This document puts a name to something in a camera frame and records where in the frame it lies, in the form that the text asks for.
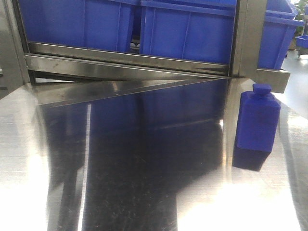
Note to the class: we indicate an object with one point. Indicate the blue bottle-shaped plastic part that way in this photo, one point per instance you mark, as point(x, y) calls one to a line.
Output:
point(258, 117)

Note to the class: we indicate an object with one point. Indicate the blue bin on cart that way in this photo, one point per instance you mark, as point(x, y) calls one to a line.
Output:
point(302, 45)

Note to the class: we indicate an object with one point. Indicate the blue bin far left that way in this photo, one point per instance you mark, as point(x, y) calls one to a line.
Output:
point(97, 24)

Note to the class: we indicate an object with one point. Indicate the stainless steel shelf frame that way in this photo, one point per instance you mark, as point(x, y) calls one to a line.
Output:
point(25, 63)

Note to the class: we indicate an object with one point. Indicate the large blue plastic bin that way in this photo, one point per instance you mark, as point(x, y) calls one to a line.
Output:
point(202, 30)

